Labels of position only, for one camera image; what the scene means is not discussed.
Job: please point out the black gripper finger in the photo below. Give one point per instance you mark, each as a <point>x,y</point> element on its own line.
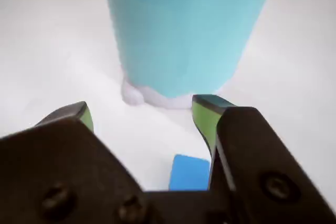
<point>252,161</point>
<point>57,166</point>

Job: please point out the blue cube block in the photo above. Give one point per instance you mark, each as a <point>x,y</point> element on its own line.
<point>189,174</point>

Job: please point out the teal whale-shaped bin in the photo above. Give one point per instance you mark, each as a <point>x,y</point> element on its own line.
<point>183,37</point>

